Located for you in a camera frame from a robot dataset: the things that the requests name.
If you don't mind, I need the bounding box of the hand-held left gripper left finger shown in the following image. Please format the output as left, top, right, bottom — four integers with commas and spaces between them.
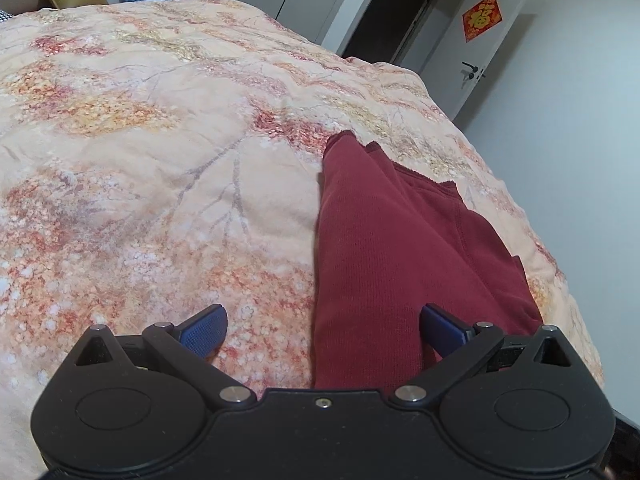
74, 304, 257, 407

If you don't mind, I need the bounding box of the red paper door decoration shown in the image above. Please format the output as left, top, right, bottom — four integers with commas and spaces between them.
462, 0, 503, 43

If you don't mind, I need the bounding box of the maroon knit shirt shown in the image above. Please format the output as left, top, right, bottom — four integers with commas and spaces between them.
312, 130, 546, 391

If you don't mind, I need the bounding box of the white door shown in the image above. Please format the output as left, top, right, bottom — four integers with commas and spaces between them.
419, 0, 532, 122

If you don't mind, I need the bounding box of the floral peach blanket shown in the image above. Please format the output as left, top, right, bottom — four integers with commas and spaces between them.
0, 0, 606, 480

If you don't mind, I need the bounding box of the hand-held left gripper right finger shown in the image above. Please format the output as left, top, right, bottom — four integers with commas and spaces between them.
390, 303, 583, 407

